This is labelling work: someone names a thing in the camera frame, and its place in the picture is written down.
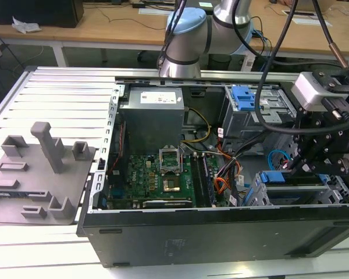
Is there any black cable brown sleeve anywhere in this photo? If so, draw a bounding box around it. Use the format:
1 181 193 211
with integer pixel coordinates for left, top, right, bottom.
312 0 349 69

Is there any blue hanging cable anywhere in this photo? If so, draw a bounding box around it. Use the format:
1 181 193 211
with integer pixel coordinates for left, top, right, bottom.
254 28 273 73

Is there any metal socket cover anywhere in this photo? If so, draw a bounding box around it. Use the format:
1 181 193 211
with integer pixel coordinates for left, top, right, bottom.
159 145 183 175

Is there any blue disk wire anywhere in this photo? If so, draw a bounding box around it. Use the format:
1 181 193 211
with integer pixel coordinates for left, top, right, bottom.
266 149 293 173

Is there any black graphics card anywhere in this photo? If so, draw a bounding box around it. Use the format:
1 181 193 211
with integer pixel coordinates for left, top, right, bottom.
142 198 194 209

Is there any wooden desk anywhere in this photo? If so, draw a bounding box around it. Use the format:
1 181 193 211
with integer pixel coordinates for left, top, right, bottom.
0 0 349 60

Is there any gray parts rack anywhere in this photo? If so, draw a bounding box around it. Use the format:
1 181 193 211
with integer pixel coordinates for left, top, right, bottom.
0 121 97 225

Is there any orange wire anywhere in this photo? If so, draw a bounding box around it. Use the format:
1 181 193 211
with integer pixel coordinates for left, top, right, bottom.
213 161 242 195

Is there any white paper sheet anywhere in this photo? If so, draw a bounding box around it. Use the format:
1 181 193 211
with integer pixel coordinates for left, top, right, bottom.
138 8 169 16
290 17 333 27

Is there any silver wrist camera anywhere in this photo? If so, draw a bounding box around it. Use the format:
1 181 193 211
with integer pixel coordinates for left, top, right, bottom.
290 72 329 113

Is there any crumpled white paper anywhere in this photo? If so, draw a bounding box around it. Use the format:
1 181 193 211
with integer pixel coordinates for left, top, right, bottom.
11 16 43 34

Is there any black RAM slot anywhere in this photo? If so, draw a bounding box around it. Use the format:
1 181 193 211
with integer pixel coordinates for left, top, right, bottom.
191 153 206 208

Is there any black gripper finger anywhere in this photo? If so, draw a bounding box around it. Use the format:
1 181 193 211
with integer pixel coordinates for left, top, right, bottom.
302 156 349 176
289 130 343 173

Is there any black PC case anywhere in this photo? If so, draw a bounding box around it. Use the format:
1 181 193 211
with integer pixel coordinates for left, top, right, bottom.
76 76 349 268

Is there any green motherboard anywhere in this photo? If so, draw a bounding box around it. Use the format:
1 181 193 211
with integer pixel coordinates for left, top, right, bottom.
107 152 230 209

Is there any CPU socket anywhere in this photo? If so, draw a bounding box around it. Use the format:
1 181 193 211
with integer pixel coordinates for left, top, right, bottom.
162 177 183 194

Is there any metal drive cage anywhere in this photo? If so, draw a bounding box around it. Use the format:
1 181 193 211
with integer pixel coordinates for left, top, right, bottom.
222 84 297 152

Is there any gray power supply unit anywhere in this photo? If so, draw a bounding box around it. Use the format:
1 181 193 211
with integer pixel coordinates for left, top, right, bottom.
118 87 184 155

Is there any yellow and black wire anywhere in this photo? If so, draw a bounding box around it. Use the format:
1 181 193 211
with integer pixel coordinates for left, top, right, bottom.
180 107 212 144

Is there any metal disk bay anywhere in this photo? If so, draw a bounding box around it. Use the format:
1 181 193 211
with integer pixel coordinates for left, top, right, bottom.
244 171 349 208

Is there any black box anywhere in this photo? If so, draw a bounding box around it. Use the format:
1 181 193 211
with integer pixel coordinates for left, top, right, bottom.
0 0 85 29

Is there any silver laptop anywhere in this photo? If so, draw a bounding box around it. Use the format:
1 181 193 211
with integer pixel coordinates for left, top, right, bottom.
295 0 332 12

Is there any red wire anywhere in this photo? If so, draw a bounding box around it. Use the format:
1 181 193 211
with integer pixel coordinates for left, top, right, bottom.
109 121 126 175

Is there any hard disk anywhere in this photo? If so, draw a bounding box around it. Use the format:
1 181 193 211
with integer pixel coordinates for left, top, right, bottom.
251 170 332 189

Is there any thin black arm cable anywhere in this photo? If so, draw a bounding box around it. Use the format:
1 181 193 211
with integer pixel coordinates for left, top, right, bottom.
156 0 187 70

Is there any blue drive latch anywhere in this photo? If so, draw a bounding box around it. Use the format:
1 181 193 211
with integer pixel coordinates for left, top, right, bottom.
232 84 262 112

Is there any black sleeved wire bundle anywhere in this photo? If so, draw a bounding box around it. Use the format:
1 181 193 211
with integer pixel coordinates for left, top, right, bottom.
220 127 268 163

